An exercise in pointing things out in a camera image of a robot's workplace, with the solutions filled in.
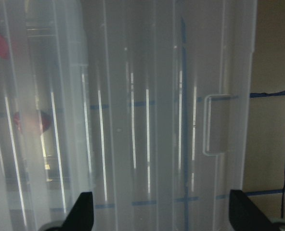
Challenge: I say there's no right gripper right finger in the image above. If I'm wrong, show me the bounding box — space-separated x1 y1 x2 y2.
229 190 277 231

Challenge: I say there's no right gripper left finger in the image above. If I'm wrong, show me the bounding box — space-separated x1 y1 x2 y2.
60 192 94 231

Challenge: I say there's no clear plastic box lid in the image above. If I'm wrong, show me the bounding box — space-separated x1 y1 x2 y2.
0 0 258 231

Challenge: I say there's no red block under lid centre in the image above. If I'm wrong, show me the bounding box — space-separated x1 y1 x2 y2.
13 110 52 134

